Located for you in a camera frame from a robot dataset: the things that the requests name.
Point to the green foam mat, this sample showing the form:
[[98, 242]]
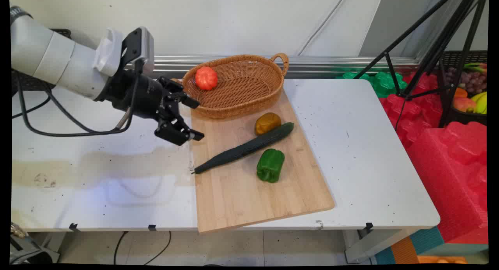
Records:
[[384, 82]]

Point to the oval wicker basket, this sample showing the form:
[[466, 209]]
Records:
[[241, 94]]

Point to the dark green cucumber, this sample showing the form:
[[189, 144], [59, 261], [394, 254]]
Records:
[[243, 148]]

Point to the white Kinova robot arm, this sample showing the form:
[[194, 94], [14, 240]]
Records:
[[46, 55]]

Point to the black plastic fruit basket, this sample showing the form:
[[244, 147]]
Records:
[[464, 116]]

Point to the yellow banana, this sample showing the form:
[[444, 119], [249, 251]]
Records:
[[481, 102]]

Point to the green bell pepper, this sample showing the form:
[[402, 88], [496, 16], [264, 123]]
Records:
[[270, 165]]

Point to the orange fruit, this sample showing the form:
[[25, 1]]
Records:
[[460, 93]]

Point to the teal orange floor mat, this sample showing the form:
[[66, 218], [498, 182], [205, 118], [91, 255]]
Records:
[[421, 248]]

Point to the black tripod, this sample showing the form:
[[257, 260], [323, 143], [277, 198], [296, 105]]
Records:
[[436, 47]]

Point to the bamboo cutting board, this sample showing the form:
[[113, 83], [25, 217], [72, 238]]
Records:
[[234, 199]]

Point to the grey table leg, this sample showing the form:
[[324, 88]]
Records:
[[370, 244]]

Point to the brown potato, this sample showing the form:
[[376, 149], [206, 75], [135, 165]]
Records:
[[267, 123]]

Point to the purple grape bunch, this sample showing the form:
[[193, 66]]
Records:
[[469, 80]]

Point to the red orange tomato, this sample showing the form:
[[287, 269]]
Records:
[[206, 78]]

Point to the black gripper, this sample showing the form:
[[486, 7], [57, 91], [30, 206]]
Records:
[[140, 96]]

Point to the silver black wrist camera box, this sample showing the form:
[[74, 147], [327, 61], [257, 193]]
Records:
[[142, 43]]

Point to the black plastic vegetable basket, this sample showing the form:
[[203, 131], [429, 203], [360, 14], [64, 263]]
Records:
[[29, 84]]

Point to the green red fruit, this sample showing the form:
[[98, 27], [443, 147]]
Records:
[[475, 66]]

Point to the red yellow mango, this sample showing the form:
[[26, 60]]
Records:
[[464, 104]]

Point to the metal wall rail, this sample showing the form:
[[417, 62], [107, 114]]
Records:
[[331, 65]]

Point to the small red foam mat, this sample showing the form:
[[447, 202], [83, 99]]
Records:
[[413, 114]]

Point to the large red foam mat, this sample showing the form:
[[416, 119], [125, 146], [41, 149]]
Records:
[[452, 176]]

